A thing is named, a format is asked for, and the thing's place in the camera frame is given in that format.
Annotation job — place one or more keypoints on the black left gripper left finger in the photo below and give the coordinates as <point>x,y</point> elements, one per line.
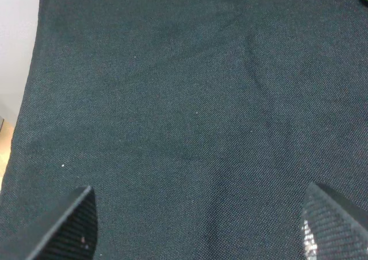
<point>69,231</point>

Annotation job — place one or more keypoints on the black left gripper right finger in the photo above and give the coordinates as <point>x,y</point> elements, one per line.
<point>332,227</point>

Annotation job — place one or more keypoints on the black fabric table cloth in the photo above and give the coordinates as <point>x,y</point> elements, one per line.
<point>199,123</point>

